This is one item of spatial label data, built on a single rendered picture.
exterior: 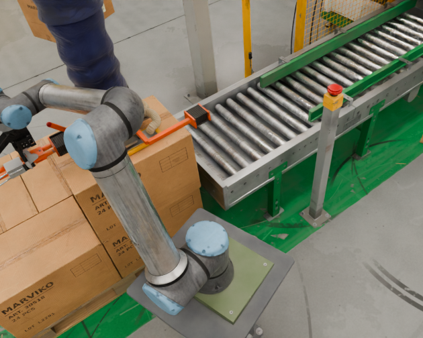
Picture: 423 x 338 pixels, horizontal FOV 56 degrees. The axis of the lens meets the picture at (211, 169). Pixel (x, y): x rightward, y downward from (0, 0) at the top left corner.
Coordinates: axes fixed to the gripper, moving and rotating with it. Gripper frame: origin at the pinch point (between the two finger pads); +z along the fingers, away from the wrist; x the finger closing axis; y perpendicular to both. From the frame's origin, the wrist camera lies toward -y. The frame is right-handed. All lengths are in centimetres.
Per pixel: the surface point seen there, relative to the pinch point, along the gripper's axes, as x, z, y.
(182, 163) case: -19, 29, 62
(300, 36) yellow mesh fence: 44, 41, 200
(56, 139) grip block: 2.4, -2.2, 15.3
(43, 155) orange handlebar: -2.4, -0.9, 7.3
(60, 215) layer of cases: 13, 53, -2
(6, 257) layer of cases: 6, 53, -33
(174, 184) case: -19, 39, 55
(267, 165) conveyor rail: -31, 52, 107
